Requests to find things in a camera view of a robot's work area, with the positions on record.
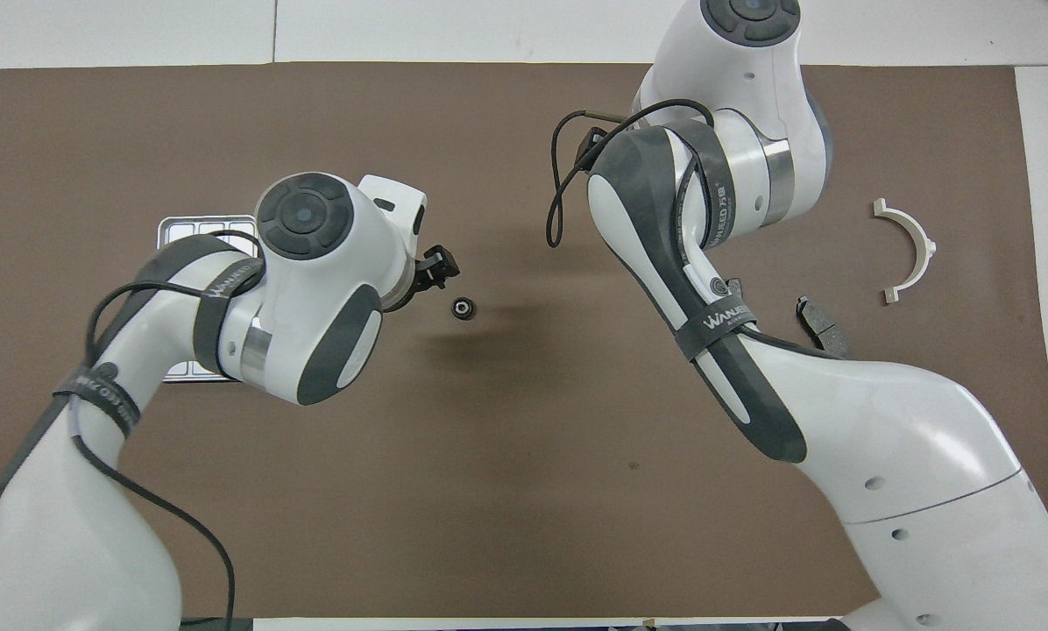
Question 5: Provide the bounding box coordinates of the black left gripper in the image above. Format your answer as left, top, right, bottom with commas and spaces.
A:
384, 246, 461, 313

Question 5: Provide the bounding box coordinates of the silver metal tray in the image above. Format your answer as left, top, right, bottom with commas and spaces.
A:
157, 215, 259, 384

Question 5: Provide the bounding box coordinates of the brown table mat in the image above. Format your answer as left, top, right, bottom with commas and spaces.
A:
0, 61, 1048, 619

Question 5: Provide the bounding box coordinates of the long grey brake pad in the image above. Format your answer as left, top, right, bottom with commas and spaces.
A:
796, 296, 851, 360

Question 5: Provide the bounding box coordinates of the white semicircular clamp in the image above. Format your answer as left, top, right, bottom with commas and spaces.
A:
872, 199, 938, 305

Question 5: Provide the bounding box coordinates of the black cable bracket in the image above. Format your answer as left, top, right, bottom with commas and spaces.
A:
574, 127, 617, 172

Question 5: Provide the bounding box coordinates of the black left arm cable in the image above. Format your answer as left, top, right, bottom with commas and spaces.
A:
73, 252, 266, 631

